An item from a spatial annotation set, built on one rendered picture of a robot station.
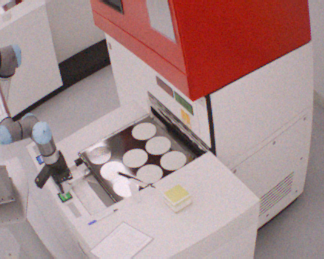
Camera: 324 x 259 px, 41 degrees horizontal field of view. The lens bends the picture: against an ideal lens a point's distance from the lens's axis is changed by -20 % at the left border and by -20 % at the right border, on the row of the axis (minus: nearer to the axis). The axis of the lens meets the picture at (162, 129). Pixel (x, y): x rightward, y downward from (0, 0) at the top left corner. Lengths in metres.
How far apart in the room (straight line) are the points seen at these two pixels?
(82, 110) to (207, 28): 2.28
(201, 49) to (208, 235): 0.63
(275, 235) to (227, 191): 1.07
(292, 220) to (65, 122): 1.92
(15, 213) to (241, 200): 1.03
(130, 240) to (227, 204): 0.37
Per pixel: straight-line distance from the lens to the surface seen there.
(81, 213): 1.91
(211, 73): 1.80
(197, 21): 1.66
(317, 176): 3.18
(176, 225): 1.79
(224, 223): 1.77
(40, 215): 3.26
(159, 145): 2.16
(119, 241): 1.78
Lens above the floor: 2.41
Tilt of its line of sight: 43 degrees down
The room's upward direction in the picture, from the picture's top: 11 degrees counter-clockwise
